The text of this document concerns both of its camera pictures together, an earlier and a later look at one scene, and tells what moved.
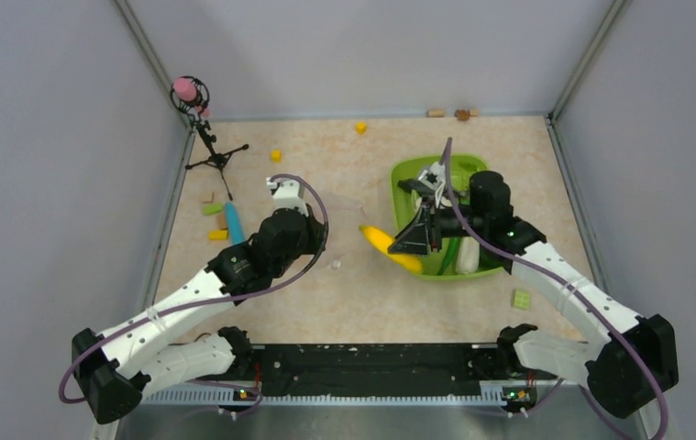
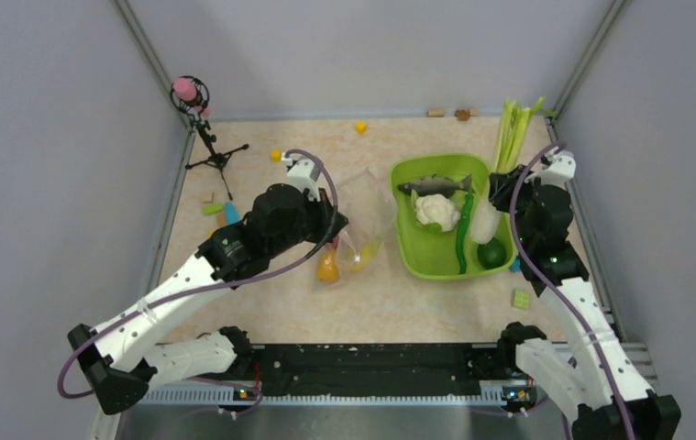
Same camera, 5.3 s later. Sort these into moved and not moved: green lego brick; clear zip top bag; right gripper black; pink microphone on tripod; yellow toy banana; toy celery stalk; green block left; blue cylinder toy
Moved: yellow toy banana; clear zip top bag; right gripper black; toy celery stalk
Not moved: pink microphone on tripod; green lego brick; green block left; blue cylinder toy
